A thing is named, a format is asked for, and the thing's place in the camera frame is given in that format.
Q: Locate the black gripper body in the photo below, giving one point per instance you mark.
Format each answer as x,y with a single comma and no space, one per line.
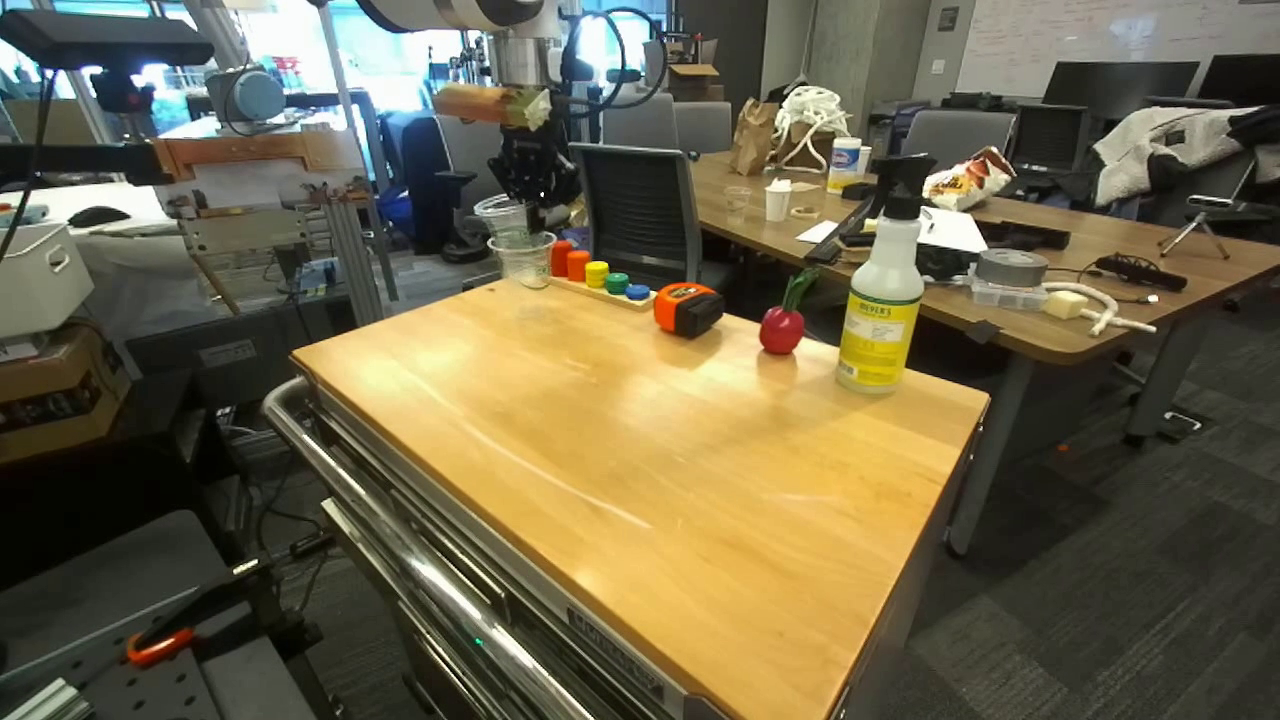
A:
539,165

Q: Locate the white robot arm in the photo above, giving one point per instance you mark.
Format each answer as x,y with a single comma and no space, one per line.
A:
455,9

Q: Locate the red toy cylinder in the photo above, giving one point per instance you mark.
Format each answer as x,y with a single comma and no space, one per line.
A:
560,258

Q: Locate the orange toy cylinder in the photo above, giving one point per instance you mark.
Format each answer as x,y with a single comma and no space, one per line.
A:
577,264

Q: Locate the yellow toy cylinder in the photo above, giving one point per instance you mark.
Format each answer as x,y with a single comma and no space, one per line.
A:
597,272

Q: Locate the wooden cylinder toy base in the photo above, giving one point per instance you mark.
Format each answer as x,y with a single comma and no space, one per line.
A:
602,294

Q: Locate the green toy cylinder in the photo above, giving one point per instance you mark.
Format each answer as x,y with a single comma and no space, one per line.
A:
618,284

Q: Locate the blue office chair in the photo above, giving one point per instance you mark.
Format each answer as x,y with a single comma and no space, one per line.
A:
414,182

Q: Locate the blue toy cylinder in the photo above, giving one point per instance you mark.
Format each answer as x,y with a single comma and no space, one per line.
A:
636,288

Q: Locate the orange black tape measure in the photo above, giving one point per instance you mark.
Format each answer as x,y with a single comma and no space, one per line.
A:
686,311

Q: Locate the brown paper bag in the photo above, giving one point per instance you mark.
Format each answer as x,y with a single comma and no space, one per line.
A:
755,136

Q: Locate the small white cup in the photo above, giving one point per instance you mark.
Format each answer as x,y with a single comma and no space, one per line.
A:
778,202

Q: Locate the red toy apple green stem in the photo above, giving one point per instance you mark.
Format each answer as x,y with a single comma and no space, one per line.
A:
781,328

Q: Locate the wooden side table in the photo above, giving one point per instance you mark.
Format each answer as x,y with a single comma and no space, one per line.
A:
252,148

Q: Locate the long black bar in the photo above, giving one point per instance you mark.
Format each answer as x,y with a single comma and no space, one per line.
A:
833,243

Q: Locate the blue-grey motor housing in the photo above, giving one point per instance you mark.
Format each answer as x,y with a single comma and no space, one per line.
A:
246,99

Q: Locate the white plastic bottle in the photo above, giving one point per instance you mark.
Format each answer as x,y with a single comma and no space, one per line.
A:
844,163

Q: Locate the white yellow-label spray bottle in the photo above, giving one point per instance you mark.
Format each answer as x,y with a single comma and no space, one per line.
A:
880,322

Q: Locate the white printed paper sheet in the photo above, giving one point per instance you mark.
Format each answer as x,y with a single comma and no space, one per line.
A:
953,231

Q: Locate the printed snack bag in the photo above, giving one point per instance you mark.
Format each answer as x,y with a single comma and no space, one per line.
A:
968,177

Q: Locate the black flat panel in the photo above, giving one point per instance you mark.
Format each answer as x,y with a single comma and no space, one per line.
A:
105,37

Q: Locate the white box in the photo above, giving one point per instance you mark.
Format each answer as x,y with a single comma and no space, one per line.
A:
42,280

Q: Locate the cardboard box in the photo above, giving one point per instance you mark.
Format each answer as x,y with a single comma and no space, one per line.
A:
63,392

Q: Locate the black computer monitor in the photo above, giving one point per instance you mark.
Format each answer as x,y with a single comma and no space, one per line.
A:
1122,80

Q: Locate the black remote control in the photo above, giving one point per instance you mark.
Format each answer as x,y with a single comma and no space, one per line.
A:
1141,272

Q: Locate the black perforated breadboard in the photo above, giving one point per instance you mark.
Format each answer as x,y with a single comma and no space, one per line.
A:
81,627

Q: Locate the white jacket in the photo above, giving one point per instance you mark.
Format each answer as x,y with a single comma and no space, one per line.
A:
1175,142

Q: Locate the long wooden office desk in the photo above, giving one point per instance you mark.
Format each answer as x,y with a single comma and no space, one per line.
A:
1202,272

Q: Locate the grey duct tape roll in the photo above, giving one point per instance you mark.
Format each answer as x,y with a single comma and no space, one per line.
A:
1011,271

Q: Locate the small camera tripod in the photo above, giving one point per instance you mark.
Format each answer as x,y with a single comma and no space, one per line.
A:
1198,233

